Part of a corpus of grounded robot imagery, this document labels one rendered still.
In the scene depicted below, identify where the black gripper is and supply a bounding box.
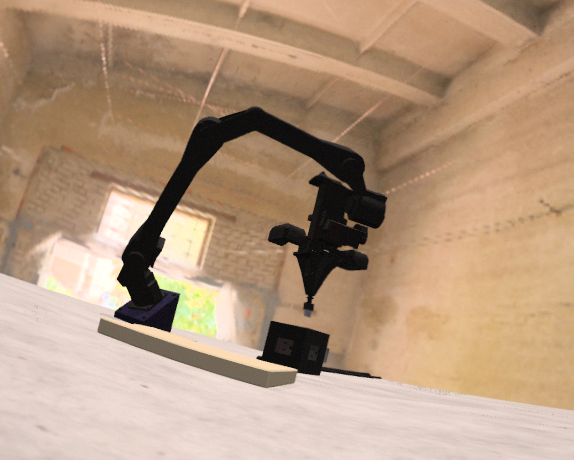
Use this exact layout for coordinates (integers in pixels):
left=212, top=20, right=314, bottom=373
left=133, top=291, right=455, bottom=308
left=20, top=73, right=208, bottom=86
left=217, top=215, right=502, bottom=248
left=268, top=206, right=368, bottom=296

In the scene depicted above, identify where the tan flat wooden plank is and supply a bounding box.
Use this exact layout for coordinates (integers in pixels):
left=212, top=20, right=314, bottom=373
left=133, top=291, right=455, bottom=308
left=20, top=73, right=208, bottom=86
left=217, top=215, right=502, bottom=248
left=97, top=317, right=297, bottom=388

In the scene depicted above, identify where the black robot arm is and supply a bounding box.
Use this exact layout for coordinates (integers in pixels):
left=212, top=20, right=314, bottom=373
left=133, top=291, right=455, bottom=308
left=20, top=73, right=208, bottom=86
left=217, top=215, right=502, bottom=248
left=117, top=106, right=387, bottom=311

